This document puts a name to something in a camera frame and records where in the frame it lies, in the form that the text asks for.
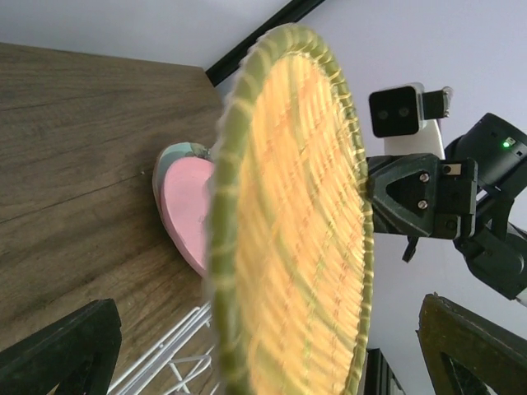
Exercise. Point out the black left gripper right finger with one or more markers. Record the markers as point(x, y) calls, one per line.
point(468, 354)

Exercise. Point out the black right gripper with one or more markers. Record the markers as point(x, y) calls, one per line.
point(401, 192)

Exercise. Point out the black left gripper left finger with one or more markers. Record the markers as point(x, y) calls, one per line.
point(75, 355)

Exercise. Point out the white wire dish rack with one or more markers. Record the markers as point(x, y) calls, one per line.
point(180, 362)

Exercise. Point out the yellow woven bamboo tray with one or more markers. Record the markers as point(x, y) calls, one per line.
point(289, 259)

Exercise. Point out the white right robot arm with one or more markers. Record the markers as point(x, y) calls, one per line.
point(491, 137)

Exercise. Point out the pink plate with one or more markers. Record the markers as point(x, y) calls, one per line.
point(180, 188)

